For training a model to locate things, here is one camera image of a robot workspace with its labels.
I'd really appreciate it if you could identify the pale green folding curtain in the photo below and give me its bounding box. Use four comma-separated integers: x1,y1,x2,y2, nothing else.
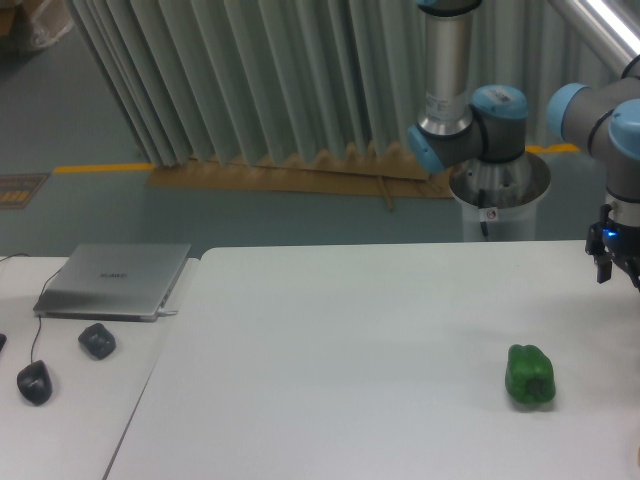
64,0,621,167

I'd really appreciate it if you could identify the brown cardboard floor sheet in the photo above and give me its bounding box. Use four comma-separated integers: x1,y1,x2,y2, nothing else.
146,142,452,205

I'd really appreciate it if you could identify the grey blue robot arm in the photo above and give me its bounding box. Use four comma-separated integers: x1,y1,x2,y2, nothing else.
408,1,639,284

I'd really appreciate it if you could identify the black computer mouse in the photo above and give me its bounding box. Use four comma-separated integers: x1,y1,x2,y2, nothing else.
16,360,53,406

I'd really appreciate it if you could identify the black mouse cable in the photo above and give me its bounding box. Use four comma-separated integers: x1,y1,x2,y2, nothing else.
0,252,76,365

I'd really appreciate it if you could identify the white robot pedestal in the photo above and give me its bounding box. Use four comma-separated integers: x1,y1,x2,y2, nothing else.
449,152,551,242

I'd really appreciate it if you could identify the silver laptop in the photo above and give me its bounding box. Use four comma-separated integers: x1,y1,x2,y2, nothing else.
33,244,191,321

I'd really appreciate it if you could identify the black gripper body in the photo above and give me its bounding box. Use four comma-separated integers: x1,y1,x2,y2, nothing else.
585,203,639,270

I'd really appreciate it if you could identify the black wireless mouse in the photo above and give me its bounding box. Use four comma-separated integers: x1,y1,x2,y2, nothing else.
78,323,116,360

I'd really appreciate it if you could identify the green bell pepper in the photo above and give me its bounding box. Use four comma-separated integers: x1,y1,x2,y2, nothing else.
505,344,556,405

